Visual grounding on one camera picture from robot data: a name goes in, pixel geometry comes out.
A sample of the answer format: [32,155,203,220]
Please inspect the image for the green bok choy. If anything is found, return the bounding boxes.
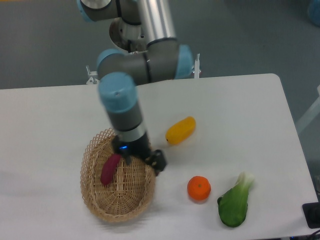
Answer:
[217,171,255,228]

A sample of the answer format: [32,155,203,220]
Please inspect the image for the yellow mango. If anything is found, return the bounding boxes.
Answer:
[165,116,196,145]

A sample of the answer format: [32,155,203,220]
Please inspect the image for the black device at table edge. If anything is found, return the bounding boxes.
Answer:
[302,202,320,229]

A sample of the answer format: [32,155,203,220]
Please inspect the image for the woven wicker basket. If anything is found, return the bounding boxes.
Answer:
[80,128,156,223]

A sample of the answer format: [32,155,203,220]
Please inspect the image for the orange tangerine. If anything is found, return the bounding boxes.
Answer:
[187,175,211,202]

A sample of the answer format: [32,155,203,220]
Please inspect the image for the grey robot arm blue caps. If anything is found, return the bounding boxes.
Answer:
[77,0,193,173]

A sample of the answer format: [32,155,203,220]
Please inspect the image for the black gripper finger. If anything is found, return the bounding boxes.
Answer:
[144,149,167,176]
[111,135,132,165]

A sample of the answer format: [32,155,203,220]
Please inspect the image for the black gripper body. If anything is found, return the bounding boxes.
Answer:
[121,132,152,160]

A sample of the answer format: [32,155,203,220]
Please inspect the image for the purple sweet potato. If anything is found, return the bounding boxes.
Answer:
[100,153,121,186]

